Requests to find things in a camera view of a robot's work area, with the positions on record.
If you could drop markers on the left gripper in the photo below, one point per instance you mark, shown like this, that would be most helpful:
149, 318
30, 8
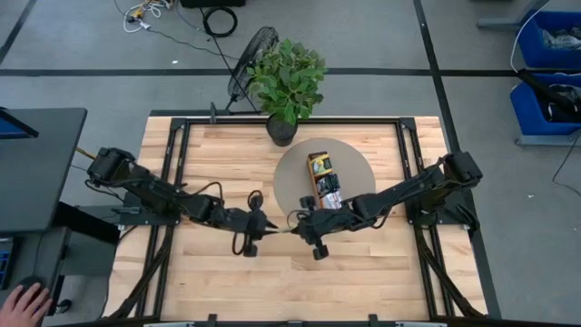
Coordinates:
249, 222

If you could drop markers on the black floor fan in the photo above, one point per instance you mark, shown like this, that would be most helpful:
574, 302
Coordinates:
254, 50

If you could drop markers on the wooden tea organizer box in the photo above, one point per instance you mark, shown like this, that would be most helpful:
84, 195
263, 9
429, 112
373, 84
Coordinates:
310, 175

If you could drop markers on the person's hand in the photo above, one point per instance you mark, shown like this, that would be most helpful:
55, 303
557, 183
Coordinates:
22, 309

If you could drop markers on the round grey mat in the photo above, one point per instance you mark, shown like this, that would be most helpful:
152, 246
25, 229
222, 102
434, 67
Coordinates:
290, 181

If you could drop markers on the black pole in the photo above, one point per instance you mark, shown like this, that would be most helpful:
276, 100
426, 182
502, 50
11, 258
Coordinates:
540, 87

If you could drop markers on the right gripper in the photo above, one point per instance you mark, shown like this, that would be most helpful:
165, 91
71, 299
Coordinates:
324, 222

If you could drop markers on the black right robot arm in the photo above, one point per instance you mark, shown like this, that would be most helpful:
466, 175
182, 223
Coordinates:
422, 186

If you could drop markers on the black keyboard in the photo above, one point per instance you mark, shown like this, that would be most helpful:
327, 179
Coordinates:
4, 268

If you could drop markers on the monitor with blue screen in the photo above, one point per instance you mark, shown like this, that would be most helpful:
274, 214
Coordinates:
11, 127

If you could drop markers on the black box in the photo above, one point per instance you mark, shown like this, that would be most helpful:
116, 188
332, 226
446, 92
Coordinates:
212, 2

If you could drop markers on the blue storage bin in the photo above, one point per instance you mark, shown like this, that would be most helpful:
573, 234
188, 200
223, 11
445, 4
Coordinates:
535, 45
528, 113

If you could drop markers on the grey table foot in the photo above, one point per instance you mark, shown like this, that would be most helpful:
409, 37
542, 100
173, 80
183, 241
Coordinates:
499, 23
544, 141

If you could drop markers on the green plant in black pot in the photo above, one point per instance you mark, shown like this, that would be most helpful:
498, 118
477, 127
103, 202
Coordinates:
286, 82

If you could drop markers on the black computer mouse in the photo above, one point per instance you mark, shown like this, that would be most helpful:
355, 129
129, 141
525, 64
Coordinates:
32, 280

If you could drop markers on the black desk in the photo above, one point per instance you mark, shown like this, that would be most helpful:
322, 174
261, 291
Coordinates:
41, 172

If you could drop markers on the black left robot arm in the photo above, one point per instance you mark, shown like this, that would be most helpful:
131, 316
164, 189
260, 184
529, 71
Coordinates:
154, 188

